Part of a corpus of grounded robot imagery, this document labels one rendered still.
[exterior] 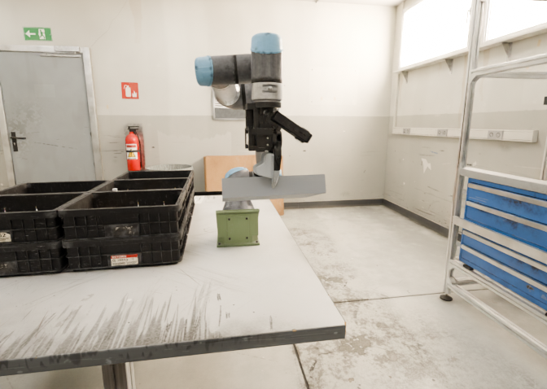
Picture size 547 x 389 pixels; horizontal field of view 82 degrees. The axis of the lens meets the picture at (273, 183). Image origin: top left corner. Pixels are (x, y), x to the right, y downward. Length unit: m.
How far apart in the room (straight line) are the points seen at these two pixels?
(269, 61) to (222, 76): 0.16
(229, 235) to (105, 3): 3.83
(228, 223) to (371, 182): 3.78
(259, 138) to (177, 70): 3.72
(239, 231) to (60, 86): 3.73
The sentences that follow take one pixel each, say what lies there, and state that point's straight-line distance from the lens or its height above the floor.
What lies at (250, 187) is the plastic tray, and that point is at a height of 1.06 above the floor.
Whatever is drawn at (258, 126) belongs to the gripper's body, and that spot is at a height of 1.21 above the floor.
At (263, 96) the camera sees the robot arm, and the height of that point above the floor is 1.28.
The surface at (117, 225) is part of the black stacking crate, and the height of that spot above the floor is 0.87.
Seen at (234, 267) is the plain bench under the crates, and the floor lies 0.70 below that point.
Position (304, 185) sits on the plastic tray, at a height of 1.06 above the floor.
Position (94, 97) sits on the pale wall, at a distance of 4.60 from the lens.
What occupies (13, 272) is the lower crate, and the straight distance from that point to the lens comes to 1.43.
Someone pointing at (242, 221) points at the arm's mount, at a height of 0.81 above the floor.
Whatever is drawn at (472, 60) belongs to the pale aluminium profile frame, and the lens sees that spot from 2.39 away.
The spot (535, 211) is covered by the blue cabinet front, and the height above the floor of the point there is 0.78.
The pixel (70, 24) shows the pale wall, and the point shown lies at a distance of 4.83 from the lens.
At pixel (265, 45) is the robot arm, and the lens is 0.78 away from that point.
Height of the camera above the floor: 1.22
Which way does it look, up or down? 11 degrees down
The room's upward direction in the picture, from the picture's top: straight up
